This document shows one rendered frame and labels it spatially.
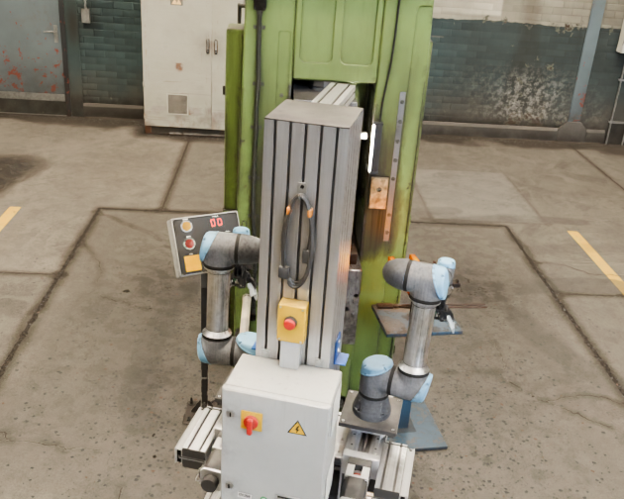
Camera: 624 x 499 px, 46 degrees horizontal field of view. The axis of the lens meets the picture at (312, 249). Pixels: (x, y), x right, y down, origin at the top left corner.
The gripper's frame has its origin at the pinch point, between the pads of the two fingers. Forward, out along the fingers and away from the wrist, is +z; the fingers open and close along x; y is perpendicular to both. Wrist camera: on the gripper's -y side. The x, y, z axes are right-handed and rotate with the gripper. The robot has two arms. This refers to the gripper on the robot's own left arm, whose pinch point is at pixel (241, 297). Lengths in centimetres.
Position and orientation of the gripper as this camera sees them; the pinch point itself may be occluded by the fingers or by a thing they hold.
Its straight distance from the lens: 340.4
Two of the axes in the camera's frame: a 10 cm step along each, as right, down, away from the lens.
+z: -0.6, 9.1, 4.2
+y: -2.2, 4.0, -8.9
